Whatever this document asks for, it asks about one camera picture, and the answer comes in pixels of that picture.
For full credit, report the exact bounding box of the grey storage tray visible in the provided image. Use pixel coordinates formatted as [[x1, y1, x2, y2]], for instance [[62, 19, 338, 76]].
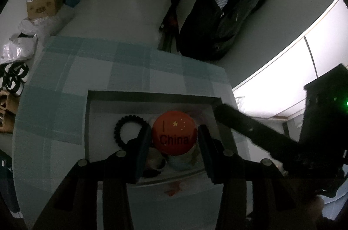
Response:
[[84, 89, 235, 188]]

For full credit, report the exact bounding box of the black jacket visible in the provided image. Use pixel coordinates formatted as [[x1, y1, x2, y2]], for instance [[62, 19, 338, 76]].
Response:
[[177, 0, 270, 61]]

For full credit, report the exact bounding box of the crumpled white plastic bag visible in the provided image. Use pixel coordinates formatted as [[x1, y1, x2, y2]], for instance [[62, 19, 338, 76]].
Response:
[[18, 15, 61, 38], [0, 34, 38, 63]]

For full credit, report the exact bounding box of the red round pin badge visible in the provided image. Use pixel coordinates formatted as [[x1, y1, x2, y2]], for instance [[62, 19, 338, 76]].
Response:
[[151, 111, 198, 156]]

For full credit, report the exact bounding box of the white wardrobe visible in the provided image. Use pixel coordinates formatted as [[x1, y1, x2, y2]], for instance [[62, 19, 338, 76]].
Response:
[[232, 0, 348, 120]]

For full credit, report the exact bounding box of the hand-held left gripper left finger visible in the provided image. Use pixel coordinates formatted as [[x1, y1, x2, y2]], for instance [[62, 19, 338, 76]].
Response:
[[33, 125, 152, 230]]

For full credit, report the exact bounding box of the green plaid tablecloth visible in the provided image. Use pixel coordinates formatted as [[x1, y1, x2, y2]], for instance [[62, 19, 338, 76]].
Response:
[[12, 36, 237, 230]]

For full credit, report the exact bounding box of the black white strappy sandal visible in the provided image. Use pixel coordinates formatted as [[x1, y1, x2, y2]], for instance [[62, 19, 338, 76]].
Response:
[[0, 75, 25, 96], [5, 62, 29, 82]]

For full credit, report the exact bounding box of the small brown cardboard box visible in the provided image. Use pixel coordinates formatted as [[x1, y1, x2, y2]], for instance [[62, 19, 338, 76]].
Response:
[[0, 90, 20, 133]]

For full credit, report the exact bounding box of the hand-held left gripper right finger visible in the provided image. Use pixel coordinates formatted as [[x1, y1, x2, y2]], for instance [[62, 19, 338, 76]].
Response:
[[198, 125, 316, 230]]

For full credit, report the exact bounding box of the black bead bracelet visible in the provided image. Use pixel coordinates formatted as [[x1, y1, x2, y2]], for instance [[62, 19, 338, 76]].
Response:
[[114, 115, 149, 149]]

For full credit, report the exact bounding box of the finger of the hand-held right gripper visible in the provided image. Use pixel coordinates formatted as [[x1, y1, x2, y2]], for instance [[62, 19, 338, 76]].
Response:
[[214, 103, 300, 165]]

